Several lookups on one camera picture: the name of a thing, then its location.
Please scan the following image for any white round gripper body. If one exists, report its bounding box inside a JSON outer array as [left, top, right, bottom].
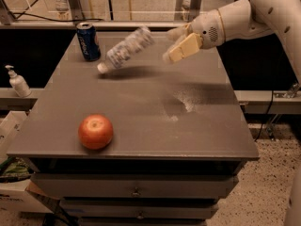
[[191, 9, 225, 49]]

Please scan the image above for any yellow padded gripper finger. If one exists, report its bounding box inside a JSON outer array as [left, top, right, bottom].
[[166, 23, 191, 41], [163, 33, 203, 64]]

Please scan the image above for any clear blue plastic water bottle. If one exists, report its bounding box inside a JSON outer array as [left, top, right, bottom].
[[97, 26, 154, 74]]

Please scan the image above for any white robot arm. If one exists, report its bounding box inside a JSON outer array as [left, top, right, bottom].
[[164, 0, 301, 226]]

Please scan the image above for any white pump dispenser bottle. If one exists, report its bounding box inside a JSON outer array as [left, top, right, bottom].
[[5, 65, 31, 98]]

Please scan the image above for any blue Pepsi soda can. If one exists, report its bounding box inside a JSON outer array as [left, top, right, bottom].
[[76, 22, 101, 61]]

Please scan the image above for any grey drawer cabinet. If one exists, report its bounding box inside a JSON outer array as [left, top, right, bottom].
[[8, 34, 259, 226]]

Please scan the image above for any red orange apple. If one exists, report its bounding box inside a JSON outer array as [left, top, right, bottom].
[[78, 114, 114, 150]]

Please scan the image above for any top grey drawer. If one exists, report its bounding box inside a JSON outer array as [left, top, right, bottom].
[[31, 173, 238, 199]]

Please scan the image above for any grey drawer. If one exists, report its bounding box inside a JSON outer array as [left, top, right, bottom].
[[60, 199, 218, 219], [31, 173, 238, 199]]

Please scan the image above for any green item in box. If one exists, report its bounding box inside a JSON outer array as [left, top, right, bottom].
[[0, 157, 32, 180]]

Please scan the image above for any white cardboard box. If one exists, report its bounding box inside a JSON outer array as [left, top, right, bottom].
[[0, 111, 51, 213]]

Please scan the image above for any black cable on floor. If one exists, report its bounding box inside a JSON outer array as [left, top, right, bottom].
[[253, 89, 276, 143]]

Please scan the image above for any black cable on ledge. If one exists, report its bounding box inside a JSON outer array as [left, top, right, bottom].
[[10, 0, 104, 23]]

